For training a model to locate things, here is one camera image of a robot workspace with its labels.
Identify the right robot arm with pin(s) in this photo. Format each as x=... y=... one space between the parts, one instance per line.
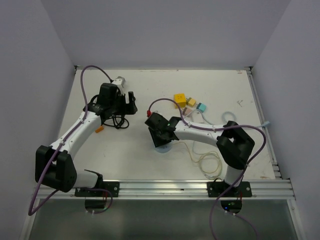
x=233 y=143

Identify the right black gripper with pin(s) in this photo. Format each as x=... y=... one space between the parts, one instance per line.
x=158 y=141

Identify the aluminium rail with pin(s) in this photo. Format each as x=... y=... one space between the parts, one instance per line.
x=197 y=190

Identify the pale yellow plug adapter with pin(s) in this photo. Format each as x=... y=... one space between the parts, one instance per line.
x=191 y=102

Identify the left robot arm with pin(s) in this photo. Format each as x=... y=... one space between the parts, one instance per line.
x=54 y=164

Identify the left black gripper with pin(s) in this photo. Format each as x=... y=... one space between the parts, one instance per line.
x=127 y=108

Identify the yellow cube socket adapter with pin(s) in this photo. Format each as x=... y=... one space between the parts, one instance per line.
x=180 y=99

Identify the pink plug adapter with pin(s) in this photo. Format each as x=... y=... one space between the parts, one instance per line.
x=186 y=111

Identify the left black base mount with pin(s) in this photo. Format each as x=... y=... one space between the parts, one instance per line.
x=104 y=189

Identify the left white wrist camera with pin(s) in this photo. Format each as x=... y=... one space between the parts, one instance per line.
x=120 y=83

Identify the blue plug adapter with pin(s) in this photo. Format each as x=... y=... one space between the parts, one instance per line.
x=201 y=107

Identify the orange power strip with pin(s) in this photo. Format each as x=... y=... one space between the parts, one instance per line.
x=101 y=128

